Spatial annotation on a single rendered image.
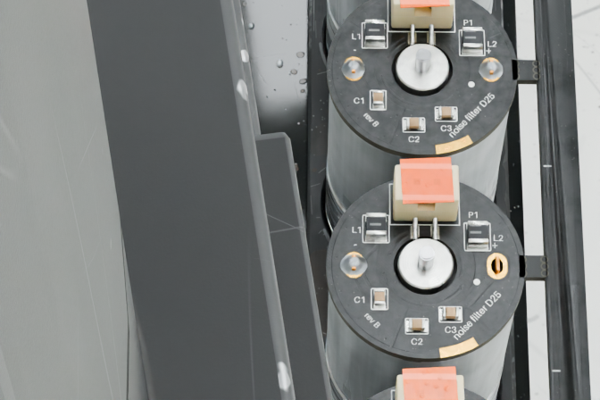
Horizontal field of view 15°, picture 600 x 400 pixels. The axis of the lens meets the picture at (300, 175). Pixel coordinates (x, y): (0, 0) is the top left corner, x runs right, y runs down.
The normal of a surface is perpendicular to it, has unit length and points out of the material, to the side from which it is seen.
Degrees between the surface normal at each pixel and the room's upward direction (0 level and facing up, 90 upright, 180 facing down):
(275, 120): 0
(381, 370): 90
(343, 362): 90
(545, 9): 0
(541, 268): 0
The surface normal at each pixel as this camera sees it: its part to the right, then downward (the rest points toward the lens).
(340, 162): -0.85, 0.47
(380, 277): 0.00, -0.44
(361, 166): -0.62, 0.71
